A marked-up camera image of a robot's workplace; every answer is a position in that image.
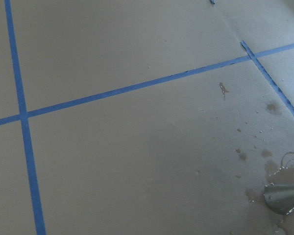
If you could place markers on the steel double jigger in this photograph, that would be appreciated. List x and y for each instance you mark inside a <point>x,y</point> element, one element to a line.
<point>280,198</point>

